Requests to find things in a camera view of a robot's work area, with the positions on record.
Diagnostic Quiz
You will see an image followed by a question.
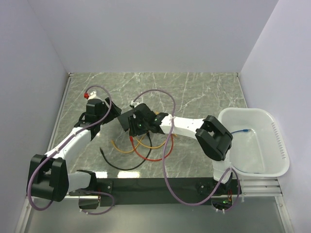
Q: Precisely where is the black network switch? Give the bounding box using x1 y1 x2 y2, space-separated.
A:
118 109 137 132

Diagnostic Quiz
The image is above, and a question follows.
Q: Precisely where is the black ethernet cable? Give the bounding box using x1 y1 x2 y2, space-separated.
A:
99 132 153 170

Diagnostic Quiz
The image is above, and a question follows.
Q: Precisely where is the orange ethernet cable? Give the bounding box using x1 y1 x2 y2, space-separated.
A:
110 135 146 154

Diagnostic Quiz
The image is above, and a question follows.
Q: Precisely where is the red ethernet cable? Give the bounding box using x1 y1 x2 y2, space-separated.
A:
128 133 174 162

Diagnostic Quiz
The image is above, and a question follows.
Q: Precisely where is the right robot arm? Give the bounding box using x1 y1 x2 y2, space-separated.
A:
127 103 233 194

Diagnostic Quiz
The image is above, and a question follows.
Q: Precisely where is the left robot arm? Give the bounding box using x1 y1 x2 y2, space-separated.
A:
26 97 121 202

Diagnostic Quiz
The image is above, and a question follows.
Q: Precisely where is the white plastic bin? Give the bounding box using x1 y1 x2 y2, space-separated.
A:
218 108 290 178

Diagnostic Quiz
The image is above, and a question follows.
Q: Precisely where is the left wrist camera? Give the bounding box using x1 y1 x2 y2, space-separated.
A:
84 90 101 100

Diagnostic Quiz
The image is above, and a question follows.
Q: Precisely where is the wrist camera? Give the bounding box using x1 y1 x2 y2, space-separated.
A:
130 100 140 109
84 90 101 100

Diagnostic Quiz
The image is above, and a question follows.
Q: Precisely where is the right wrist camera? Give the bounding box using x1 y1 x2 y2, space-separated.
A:
130 100 140 109

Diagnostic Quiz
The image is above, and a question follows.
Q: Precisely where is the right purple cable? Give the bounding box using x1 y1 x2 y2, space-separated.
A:
133 89 242 213

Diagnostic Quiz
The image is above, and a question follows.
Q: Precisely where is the purple cable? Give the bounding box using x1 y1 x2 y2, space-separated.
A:
26 84 116 216
133 89 242 213

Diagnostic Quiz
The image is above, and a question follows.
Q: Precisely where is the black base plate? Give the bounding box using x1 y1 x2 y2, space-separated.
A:
68 177 242 210

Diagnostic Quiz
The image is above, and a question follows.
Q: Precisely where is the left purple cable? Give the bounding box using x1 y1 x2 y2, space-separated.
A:
26 84 116 216

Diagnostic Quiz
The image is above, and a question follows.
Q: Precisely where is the blue ethernet cable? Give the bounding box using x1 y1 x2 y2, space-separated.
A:
230 128 255 135

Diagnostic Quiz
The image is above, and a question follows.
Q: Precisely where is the aluminium rail frame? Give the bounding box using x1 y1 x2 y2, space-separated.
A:
16 72 289 233

